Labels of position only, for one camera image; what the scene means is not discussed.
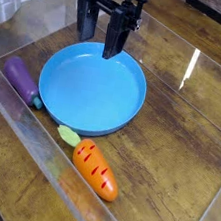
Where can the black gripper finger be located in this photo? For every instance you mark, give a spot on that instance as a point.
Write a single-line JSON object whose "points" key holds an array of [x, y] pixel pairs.
{"points": [[87, 17], [117, 33]]}

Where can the orange toy carrot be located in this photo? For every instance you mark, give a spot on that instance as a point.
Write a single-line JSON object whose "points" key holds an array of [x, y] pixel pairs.
{"points": [[91, 164]]}

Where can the blue round plate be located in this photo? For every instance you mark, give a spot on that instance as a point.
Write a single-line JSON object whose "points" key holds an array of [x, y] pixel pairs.
{"points": [[89, 94]]}

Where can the purple toy eggplant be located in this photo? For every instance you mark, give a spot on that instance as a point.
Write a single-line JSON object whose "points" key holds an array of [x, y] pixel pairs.
{"points": [[17, 73]]}

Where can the clear acrylic front barrier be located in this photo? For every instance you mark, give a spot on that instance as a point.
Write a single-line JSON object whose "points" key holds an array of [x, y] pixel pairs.
{"points": [[54, 164]]}

